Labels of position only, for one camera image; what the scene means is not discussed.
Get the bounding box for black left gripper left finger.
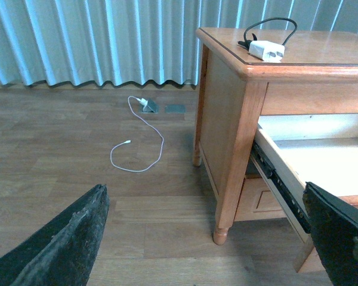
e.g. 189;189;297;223
0;184;110;285

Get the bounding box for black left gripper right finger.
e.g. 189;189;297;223
303;182;358;285

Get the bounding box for wooden drawer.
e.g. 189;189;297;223
251;126;358;272
234;178;286;222

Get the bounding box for white charger with black cable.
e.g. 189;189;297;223
237;17;298;63

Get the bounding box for light wooden nightstand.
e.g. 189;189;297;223
192;27;358;245

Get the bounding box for floor power socket box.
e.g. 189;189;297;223
140;98;159;113

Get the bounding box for closed grey floor socket cover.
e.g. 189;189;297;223
165;104;186;114

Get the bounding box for pale blue pleated curtain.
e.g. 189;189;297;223
0;1;358;86

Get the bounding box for white charging cable on floor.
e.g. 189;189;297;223
110;95;165;172

